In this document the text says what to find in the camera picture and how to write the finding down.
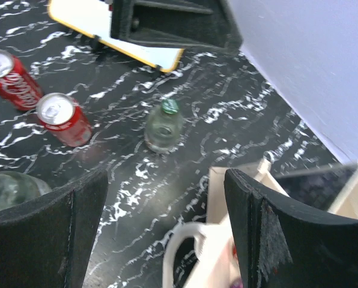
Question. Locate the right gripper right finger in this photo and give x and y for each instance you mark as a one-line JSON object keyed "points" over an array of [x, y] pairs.
{"points": [[282, 242]]}

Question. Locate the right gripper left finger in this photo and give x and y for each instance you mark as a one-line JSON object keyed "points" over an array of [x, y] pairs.
{"points": [[47, 241]]}

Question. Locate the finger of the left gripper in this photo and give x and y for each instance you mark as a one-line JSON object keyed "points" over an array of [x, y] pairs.
{"points": [[176, 24]]}

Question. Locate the beige canvas tote bag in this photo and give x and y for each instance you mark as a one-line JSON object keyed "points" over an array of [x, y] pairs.
{"points": [[332, 188]]}

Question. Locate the red cola can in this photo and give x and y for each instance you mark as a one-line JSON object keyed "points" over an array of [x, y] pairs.
{"points": [[62, 116], [16, 84]]}

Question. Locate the purple soda can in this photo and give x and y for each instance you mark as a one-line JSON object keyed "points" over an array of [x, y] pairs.
{"points": [[236, 283]]}

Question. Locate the near clear glass bottle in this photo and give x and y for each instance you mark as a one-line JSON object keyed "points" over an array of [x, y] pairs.
{"points": [[17, 188]]}

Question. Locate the clear glass bottle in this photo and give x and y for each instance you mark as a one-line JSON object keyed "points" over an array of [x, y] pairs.
{"points": [[17, 188], [163, 127]]}

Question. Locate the far clear glass bottle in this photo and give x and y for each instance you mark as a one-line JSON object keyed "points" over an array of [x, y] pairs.
{"points": [[163, 127]]}

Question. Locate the small whiteboard orange frame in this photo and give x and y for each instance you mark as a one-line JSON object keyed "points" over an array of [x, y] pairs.
{"points": [[93, 19]]}

